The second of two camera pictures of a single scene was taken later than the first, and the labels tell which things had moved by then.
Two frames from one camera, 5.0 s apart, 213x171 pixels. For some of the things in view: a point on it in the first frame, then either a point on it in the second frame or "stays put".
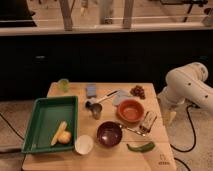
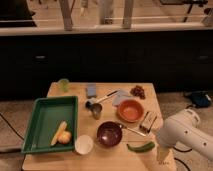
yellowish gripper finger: [172, 116] to [162, 153]
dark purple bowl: [109, 134] stays put
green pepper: [143, 149] stays put
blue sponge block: [91, 90] stays put
